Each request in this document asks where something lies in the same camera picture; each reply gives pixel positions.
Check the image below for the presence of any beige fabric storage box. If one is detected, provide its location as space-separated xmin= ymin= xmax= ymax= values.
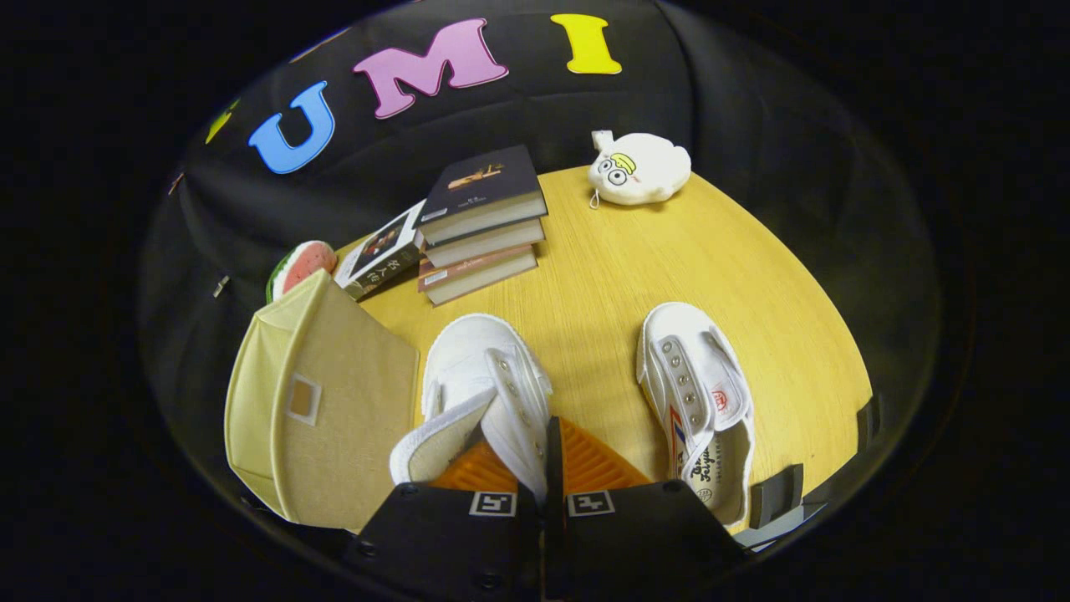
xmin=224 ymin=269 xmax=420 ymax=532

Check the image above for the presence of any pale spine book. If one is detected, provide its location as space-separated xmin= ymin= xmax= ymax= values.
xmin=422 ymin=217 xmax=546 ymax=269

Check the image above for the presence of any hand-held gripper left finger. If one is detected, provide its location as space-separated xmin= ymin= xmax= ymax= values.
xmin=345 ymin=436 xmax=546 ymax=602

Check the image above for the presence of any reddish cover book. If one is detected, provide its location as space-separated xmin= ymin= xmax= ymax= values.
xmin=417 ymin=244 xmax=539 ymax=307

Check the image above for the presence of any dark cover book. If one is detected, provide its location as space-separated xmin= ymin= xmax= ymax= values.
xmin=415 ymin=144 xmax=549 ymax=246

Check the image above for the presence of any row of small cloth clips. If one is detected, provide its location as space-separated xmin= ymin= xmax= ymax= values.
xmin=167 ymin=171 xmax=231 ymax=299

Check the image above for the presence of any white portrait cover book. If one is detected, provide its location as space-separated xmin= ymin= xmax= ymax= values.
xmin=334 ymin=201 xmax=427 ymax=302

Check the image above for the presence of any black backdrop cloth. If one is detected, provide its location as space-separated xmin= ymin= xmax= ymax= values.
xmin=138 ymin=0 xmax=945 ymax=469

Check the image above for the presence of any dark grey chair part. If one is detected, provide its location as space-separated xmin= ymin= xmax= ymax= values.
xmin=748 ymin=464 xmax=805 ymax=529
xmin=857 ymin=393 xmax=884 ymax=452

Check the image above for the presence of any white canvas shoe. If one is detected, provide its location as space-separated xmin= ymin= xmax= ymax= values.
xmin=389 ymin=313 xmax=554 ymax=507
xmin=635 ymin=301 xmax=757 ymax=528

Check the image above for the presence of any white plush toy with eyes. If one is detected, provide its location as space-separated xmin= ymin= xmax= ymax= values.
xmin=587 ymin=130 xmax=693 ymax=208

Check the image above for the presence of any watermelon slice plush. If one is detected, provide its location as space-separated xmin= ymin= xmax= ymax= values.
xmin=266 ymin=240 xmax=339 ymax=304

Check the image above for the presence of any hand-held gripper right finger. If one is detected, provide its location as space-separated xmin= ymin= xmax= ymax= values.
xmin=546 ymin=416 xmax=749 ymax=602

